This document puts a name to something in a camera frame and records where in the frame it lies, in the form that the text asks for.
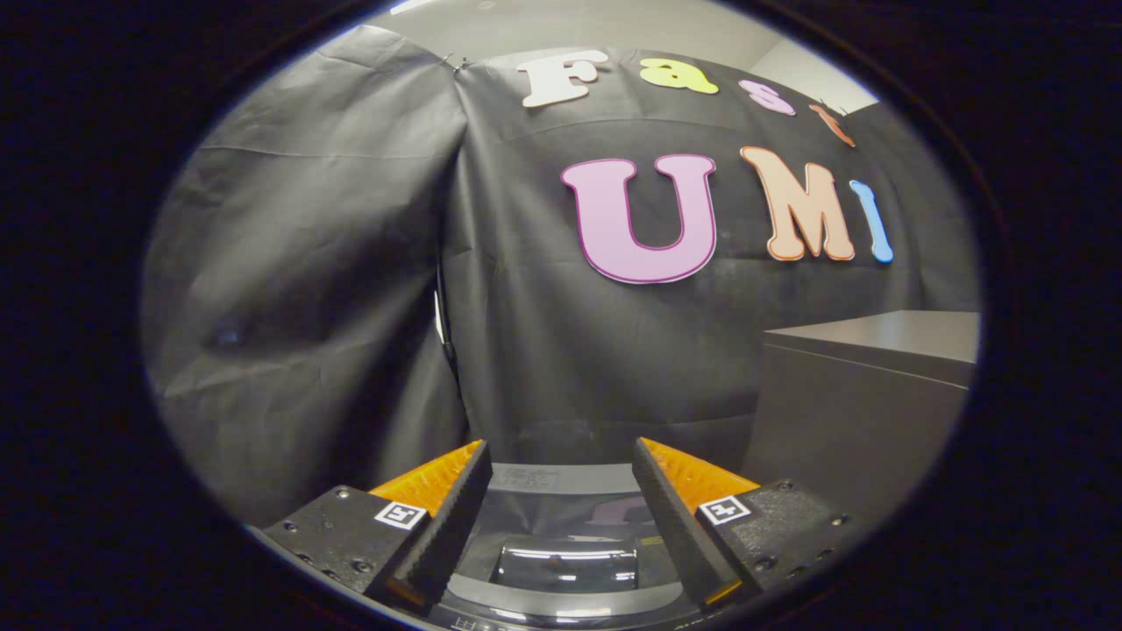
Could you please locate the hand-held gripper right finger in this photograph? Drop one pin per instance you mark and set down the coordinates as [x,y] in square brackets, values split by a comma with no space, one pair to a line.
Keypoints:
[671,513]

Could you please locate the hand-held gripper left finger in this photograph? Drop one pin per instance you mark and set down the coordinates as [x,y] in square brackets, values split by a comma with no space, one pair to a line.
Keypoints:
[456,513]

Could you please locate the grey washing machine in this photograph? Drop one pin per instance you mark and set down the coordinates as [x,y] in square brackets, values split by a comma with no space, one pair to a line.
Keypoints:
[561,478]

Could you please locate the black backdrop cloth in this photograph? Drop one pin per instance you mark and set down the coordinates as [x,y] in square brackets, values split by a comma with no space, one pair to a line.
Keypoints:
[543,368]

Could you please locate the white cabinet with grey top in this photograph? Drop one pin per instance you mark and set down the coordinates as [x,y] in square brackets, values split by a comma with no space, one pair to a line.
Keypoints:
[841,421]

